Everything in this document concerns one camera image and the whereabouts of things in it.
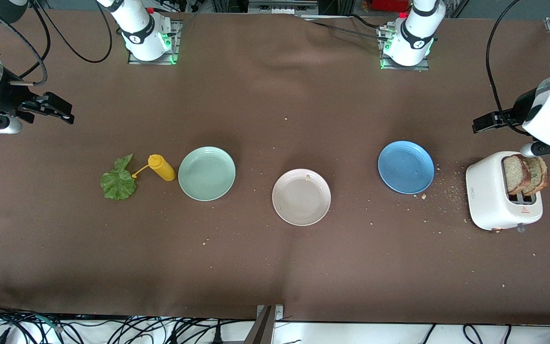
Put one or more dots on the blue plate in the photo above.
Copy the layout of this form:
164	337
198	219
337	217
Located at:
406	167

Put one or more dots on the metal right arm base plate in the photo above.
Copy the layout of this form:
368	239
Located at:
176	36

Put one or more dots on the silver power strip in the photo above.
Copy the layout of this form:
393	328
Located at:
282	6

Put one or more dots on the white toaster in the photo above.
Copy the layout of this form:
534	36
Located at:
487	196

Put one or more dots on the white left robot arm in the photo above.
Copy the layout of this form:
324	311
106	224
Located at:
416	33

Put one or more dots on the brown bread slice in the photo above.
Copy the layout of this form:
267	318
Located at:
538	174
513	174

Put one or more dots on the brown tablecloth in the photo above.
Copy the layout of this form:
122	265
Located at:
275	267

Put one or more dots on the beige plate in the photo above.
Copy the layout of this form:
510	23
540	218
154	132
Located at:
301	200

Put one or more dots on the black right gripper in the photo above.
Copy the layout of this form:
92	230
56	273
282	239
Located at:
6	96

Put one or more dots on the red box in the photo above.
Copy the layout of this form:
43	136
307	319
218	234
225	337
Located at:
389	5

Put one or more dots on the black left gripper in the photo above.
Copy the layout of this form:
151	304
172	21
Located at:
522	105

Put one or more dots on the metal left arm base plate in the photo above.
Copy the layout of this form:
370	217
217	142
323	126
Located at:
423	67

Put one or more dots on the green lettuce leaf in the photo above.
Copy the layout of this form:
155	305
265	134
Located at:
118	184

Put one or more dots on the dark grey metal bar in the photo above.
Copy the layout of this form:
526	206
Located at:
260	329

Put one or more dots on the pale green plate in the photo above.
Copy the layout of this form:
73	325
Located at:
206	173

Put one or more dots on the yellow mustard squeeze bottle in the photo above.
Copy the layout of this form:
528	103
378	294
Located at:
163	169

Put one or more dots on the silver table edge bracket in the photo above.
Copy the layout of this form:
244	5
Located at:
280	311

